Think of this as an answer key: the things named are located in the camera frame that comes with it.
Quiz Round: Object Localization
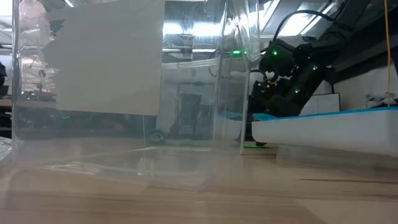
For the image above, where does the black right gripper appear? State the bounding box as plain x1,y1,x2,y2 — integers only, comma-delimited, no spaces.
251,77,302,147

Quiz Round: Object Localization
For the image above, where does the blue white pill organizer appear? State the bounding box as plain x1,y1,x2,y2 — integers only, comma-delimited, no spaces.
251,106,398,157

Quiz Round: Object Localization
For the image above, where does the clear plastic container lid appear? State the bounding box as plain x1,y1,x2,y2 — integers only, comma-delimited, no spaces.
275,143,398,171

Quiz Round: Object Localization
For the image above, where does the clear plastic storage container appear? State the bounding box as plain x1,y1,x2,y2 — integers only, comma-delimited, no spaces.
11,0,261,191

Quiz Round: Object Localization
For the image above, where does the white crumpled bag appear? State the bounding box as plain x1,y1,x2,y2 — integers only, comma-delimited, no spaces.
363,89,398,109

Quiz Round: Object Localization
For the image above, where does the white paper label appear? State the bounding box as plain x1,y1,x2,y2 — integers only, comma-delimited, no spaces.
42,0,166,116

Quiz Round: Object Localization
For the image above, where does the long wooden workbench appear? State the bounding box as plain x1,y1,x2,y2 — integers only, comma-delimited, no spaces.
0,98,57,110

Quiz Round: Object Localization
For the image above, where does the white board with black frame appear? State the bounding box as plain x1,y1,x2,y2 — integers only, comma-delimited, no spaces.
300,92,341,116

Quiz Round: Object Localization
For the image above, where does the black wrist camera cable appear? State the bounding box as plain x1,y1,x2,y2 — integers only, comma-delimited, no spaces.
272,9,336,43

